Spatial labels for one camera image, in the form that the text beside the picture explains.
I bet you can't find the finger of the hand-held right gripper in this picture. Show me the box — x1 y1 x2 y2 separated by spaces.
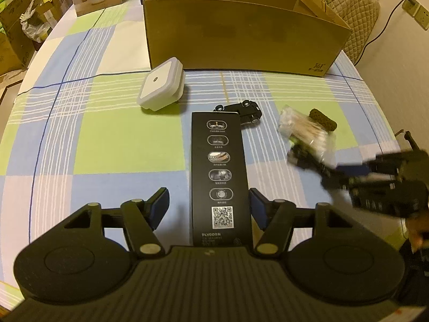
335 162 373 179
319 172 360 192

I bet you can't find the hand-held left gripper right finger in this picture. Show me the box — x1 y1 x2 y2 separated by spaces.
249 188 357 259

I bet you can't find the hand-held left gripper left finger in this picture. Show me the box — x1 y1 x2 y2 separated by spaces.
62 187 170 259

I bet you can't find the small black green item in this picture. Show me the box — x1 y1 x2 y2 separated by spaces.
287 137 323 172

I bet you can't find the bag of cotton swabs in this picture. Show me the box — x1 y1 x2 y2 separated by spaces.
278 105 338 169

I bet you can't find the long black product box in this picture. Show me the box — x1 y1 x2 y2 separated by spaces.
191 110 252 247

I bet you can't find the black toy car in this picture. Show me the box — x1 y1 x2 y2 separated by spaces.
214 100 262 125

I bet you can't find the white square night light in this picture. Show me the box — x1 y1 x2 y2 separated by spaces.
136 57 185 112

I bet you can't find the brown cardboard box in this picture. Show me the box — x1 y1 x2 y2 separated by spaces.
143 0 353 77

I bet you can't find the person's right hand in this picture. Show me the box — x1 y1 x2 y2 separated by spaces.
404 216 429 253

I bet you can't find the checked tablecloth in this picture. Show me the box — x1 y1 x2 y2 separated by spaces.
0 0 408 311

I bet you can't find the chair with quilted cover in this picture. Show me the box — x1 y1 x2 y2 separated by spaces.
320 0 381 64

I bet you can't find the brown open shoe box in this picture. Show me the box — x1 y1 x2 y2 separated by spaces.
0 68 29 107

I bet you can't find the clear plastic bag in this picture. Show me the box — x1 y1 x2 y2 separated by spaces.
20 0 64 43

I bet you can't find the large brown carton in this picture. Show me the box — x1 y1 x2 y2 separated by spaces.
0 0 36 75

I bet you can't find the small carton with yellow label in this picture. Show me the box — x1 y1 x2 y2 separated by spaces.
35 0 64 27

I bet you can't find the black metal handle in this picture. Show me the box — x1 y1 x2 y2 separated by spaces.
395 129 421 153

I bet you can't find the black plug cable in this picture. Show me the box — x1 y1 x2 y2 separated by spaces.
354 0 415 66

